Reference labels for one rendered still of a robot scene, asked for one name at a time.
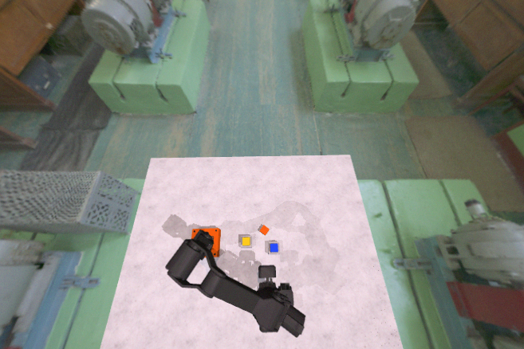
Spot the yellow button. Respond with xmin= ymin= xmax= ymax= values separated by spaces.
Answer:
xmin=241 ymin=236 xmax=252 ymax=248

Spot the blue button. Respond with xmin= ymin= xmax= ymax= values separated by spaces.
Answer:
xmin=268 ymin=241 xmax=280 ymax=254

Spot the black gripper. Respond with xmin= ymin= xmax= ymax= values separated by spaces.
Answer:
xmin=258 ymin=265 xmax=278 ymax=333

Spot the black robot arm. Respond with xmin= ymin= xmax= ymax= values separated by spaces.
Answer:
xmin=165 ymin=229 xmax=305 ymax=338

